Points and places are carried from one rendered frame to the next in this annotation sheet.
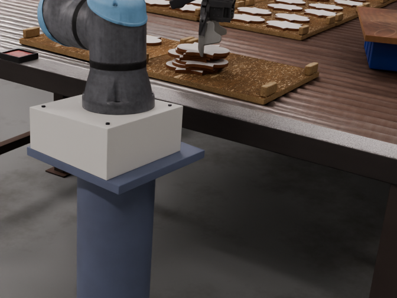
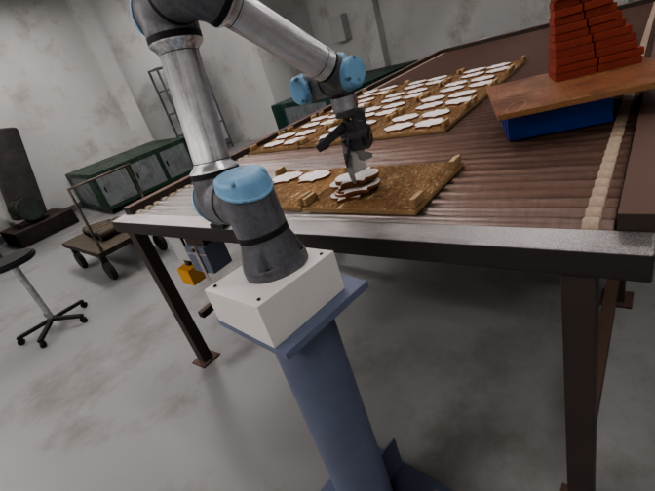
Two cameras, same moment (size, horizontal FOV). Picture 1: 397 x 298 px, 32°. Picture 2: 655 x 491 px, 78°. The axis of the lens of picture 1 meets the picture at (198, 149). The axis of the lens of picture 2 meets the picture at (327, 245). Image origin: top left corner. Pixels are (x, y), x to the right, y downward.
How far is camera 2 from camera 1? 0.61 m
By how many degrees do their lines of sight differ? 14
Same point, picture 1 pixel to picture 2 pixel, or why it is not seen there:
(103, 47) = (239, 226)
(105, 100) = (257, 272)
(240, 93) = (393, 209)
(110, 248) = (309, 385)
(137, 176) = (303, 334)
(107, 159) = (268, 331)
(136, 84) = (280, 249)
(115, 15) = (237, 196)
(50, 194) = not seen: hidden behind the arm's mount
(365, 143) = (522, 237)
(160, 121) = (313, 274)
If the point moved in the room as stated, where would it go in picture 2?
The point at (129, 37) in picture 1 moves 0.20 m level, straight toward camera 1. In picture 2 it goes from (258, 210) to (237, 257)
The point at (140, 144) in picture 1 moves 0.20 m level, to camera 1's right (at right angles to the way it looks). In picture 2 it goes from (300, 302) to (394, 287)
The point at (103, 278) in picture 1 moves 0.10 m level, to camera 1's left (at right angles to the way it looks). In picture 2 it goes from (313, 406) to (277, 410)
